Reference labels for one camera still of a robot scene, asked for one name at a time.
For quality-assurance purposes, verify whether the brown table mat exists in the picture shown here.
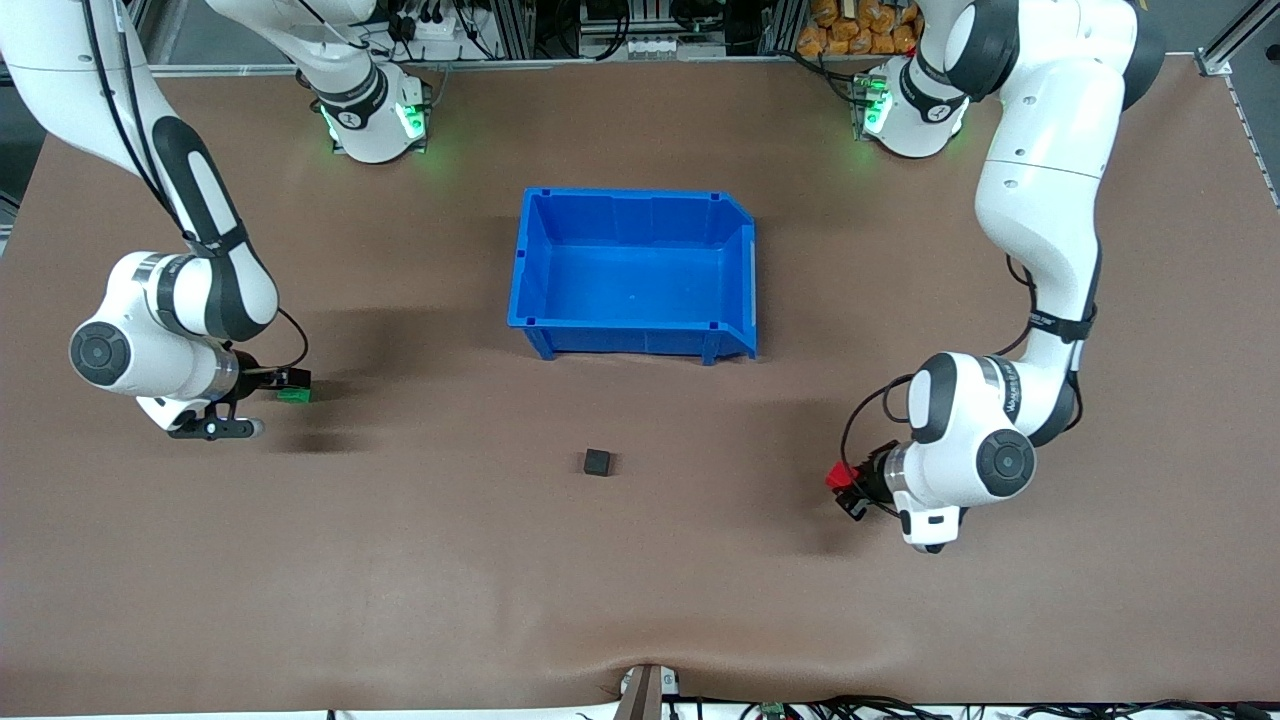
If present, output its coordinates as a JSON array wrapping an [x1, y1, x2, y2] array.
[[0, 55, 1280, 717]]

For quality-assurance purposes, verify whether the blue plastic storage bin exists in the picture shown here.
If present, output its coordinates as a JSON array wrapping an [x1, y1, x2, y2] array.
[[506, 186, 759, 367]]

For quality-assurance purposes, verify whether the white power strip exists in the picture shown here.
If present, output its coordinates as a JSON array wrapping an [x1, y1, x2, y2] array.
[[393, 8, 463, 63]]

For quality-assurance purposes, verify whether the bag of orange items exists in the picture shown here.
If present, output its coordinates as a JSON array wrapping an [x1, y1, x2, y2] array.
[[797, 0, 921, 57]]

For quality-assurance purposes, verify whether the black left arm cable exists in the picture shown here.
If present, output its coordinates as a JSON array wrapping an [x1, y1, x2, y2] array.
[[839, 255, 1101, 521]]

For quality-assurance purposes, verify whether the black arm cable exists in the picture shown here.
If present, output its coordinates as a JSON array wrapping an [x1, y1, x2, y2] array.
[[839, 255, 1101, 521], [78, 0, 311, 379]]

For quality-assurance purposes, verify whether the black cable bundle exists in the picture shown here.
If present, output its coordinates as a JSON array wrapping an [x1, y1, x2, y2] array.
[[740, 695, 1280, 720]]

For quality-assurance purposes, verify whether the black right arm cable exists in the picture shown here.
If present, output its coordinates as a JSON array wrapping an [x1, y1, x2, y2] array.
[[78, 0, 311, 379]]

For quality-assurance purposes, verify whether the grey metal table bracket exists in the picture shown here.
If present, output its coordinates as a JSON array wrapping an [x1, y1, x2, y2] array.
[[614, 663, 682, 720]]

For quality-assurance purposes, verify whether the aluminium frame post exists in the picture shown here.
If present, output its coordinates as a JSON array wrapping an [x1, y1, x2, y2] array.
[[1193, 0, 1280, 77]]

